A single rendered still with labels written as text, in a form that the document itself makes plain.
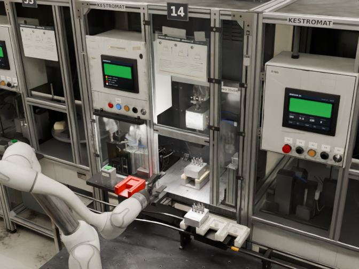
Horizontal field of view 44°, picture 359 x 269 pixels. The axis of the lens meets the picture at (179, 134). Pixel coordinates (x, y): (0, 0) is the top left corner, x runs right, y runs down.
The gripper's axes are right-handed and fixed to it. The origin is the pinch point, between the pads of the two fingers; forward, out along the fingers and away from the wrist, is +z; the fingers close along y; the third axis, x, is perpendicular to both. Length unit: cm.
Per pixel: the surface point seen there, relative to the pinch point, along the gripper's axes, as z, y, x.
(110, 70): 18, 53, 44
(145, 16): 22, 84, 20
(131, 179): 16.9, -17.3, 34.3
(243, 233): 8, -24, -46
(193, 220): 1.2, -20.4, -19.0
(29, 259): 5, -112, 133
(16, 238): 18, -112, 163
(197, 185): 31.9, -18.3, -5.4
